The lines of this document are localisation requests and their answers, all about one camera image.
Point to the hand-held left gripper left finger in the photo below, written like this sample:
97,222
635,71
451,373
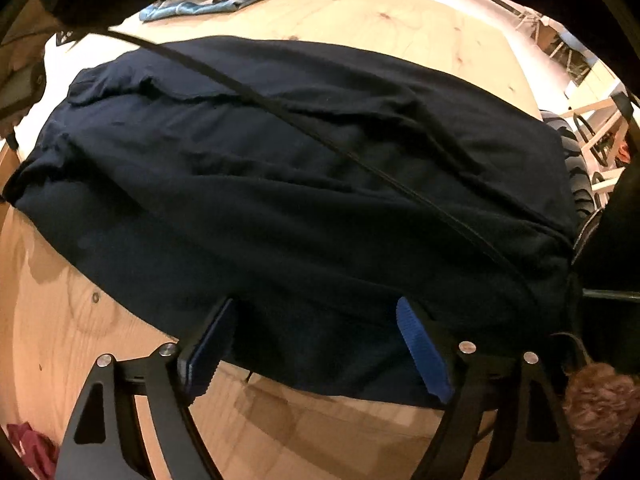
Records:
210,355

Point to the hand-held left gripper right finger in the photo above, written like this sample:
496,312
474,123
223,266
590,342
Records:
425,355

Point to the navy t-shirt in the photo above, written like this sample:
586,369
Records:
250,185

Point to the orange knit scarf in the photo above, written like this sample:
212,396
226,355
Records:
605,410

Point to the maroon garment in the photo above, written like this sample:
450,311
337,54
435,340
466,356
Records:
32,447

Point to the person's black jacket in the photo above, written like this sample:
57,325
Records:
615,240

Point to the person's right leg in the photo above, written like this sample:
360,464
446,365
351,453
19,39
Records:
575,170

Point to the light wooden frame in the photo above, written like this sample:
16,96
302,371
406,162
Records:
595,107

